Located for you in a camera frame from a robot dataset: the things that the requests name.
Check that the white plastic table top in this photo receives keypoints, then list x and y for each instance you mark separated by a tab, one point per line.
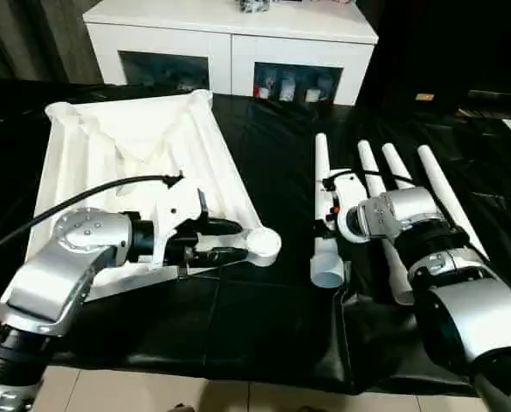
87	171

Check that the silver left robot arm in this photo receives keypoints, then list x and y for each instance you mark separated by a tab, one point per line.
79	232

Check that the small yellow label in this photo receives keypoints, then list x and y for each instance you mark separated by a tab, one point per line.
425	96

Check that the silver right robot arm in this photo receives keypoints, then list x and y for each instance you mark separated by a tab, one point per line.
474	309

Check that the white bottle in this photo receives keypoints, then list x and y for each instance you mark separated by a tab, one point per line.
288	90

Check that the white cabinet with glass doors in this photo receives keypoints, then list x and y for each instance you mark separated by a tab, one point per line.
233	51

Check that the red and white cup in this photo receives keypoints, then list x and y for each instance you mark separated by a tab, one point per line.
264	92

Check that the white plastic table leg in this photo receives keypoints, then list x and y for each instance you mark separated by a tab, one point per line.
394	163
369	167
435	180
321	159

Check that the grey curtain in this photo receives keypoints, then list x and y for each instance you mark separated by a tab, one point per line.
23	38

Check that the black plastic mat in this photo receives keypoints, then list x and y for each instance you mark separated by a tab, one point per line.
259	322

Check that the small white cup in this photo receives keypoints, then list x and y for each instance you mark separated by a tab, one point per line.
312	95

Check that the dark object on cabinet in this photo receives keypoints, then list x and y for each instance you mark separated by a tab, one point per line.
255	5

